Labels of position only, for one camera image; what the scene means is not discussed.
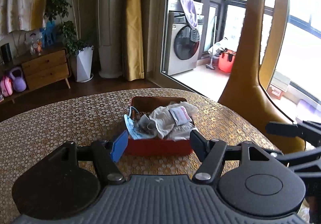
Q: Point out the white bag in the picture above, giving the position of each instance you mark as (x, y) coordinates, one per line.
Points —
(217, 45)

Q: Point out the black speaker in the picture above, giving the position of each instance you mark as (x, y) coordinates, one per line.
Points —
(6, 53)

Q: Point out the yellow giraffe statue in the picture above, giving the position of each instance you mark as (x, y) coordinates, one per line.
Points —
(245, 63)

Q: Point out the blue box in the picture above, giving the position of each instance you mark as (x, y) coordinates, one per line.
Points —
(49, 34)

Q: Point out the yellow curtain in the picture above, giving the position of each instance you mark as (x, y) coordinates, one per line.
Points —
(135, 20)

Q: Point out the wooden cabinet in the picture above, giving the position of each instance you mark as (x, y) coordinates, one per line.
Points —
(46, 68)

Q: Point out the green potted plant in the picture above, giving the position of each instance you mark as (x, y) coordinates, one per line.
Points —
(65, 8)

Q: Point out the toy figure box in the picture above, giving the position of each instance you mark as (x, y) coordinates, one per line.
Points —
(33, 43)

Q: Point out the white planter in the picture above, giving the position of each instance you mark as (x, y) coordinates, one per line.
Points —
(84, 66)

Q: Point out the clear plastic packet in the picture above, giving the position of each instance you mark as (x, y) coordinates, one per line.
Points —
(184, 132)

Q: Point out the red tin box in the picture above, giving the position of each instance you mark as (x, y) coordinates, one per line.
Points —
(160, 147)

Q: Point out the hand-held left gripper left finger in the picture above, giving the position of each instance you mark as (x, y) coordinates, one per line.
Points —
(119, 145)

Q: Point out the cardboard box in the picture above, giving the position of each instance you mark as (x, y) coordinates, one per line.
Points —
(279, 86)

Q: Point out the purple cloth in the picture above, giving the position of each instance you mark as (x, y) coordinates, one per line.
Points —
(190, 12)

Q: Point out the red bucket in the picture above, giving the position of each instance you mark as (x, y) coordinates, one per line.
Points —
(227, 61)

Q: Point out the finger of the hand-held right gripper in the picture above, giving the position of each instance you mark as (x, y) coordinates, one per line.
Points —
(280, 129)
(298, 157)

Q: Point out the pink toy case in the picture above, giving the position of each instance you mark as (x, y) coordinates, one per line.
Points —
(6, 87)

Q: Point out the tissue pack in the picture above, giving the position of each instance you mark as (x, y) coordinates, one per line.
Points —
(180, 114)

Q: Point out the white washing machine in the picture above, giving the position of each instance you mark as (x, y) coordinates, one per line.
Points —
(184, 45)

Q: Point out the blue printed face mask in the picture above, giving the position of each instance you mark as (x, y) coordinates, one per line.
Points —
(134, 130)

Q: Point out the covered standing air conditioner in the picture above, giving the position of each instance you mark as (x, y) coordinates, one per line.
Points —
(110, 20)

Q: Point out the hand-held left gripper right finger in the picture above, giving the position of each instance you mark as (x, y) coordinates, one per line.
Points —
(198, 142)

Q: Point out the purple kettlebell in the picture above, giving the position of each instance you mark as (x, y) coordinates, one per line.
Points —
(18, 82)

